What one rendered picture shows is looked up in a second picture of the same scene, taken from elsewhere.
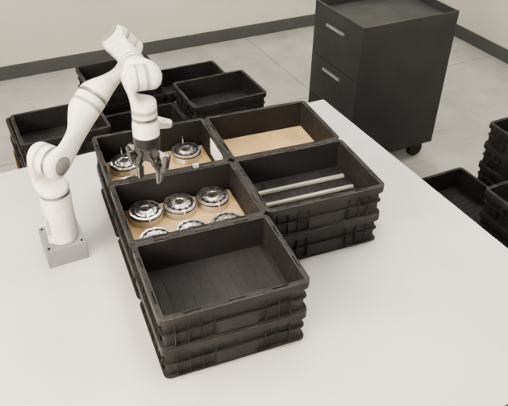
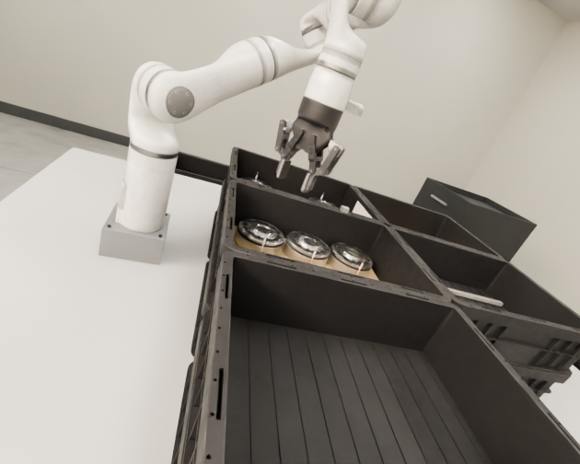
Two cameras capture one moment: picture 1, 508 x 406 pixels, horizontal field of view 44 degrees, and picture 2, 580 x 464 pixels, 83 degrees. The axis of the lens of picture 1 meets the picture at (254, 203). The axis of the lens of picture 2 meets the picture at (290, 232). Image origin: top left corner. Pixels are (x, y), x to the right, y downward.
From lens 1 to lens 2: 1.29 m
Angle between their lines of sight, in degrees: 14
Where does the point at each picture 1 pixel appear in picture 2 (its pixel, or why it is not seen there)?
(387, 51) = (476, 229)
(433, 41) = (509, 239)
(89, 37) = not seen: hidden behind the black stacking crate
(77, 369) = not seen: outside the picture
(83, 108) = (247, 52)
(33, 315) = (5, 306)
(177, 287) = (273, 369)
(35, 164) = (141, 80)
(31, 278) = (62, 254)
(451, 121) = not seen: hidden behind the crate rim
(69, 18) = (246, 145)
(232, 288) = (380, 423)
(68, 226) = (149, 206)
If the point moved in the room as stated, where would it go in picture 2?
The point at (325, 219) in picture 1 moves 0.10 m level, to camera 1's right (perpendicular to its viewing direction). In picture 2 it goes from (512, 352) to (562, 375)
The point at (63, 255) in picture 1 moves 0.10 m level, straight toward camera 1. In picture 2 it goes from (124, 245) to (107, 272)
